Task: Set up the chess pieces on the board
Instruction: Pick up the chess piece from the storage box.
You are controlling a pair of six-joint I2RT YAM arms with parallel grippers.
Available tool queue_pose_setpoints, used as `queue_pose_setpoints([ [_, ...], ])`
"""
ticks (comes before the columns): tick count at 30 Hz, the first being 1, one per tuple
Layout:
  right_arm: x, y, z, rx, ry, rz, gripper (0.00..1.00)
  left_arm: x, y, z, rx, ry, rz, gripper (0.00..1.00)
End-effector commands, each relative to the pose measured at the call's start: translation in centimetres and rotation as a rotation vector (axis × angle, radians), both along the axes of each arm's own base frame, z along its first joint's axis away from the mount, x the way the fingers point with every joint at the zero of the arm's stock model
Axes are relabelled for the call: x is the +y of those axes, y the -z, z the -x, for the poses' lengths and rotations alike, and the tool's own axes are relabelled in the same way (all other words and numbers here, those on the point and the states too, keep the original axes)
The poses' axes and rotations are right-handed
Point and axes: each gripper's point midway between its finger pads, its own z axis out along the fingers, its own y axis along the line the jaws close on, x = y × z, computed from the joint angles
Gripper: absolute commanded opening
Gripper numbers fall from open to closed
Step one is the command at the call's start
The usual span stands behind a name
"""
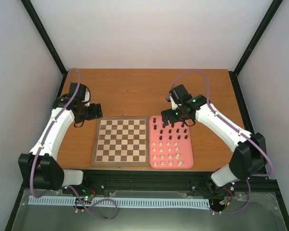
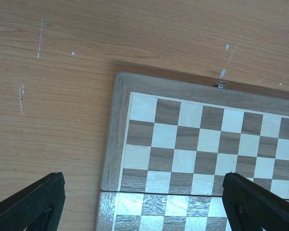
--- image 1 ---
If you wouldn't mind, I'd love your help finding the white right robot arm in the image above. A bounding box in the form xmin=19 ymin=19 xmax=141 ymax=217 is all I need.
xmin=161 ymin=95 xmax=269 ymax=191

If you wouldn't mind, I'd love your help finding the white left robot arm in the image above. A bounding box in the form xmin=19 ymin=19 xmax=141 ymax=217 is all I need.
xmin=18 ymin=91 xmax=103 ymax=194

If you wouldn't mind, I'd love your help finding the green lit circuit board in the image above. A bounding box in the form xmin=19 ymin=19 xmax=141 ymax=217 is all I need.
xmin=81 ymin=186 xmax=96 ymax=201

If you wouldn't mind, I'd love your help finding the pink piece tray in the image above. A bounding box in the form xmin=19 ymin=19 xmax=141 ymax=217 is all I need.
xmin=149 ymin=115 xmax=194 ymax=169

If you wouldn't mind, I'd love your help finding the wooden chessboard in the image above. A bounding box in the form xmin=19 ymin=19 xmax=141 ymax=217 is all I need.
xmin=91 ymin=116 xmax=149 ymax=167

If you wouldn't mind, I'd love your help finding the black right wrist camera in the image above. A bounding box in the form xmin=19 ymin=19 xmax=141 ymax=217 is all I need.
xmin=169 ymin=84 xmax=192 ymax=104

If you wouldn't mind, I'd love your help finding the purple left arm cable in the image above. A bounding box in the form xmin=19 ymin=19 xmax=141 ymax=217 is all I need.
xmin=28 ymin=67 xmax=82 ymax=199

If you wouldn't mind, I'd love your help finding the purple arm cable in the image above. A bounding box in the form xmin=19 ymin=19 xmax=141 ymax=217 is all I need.
xmin=171 ymin=69 xmax=274 ymax=176
xmin=28 ymin=67 xmax=82 ymax=199

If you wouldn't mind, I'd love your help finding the right black frame post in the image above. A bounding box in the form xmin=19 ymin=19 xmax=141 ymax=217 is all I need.
xmin=233 ymin=0 xmax=284 ymax=76

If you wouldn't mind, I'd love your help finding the black frame post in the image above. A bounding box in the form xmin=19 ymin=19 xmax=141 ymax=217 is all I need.
xmin=20 ymin=0 xmax=68 ymax=76
xmin=233 ymin=0 xmax=284 ymax=76

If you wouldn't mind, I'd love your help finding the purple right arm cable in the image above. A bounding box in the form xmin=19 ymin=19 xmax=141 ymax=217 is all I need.
xmin=171 ymin=69 xmax=274 ymax=176

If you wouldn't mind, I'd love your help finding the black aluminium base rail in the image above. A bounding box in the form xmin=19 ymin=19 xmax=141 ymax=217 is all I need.
xmin=21 ymin=169 xmax=279 ymax=200

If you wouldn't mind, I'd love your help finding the light blue cable duct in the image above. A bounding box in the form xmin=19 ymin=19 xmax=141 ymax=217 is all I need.
xmin=27 ymin=196 xmax=210 ymax=210

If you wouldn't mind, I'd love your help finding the left black frame post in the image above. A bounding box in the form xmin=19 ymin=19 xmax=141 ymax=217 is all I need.
xmin=20 ymin=0 xmax=68 ymax=76

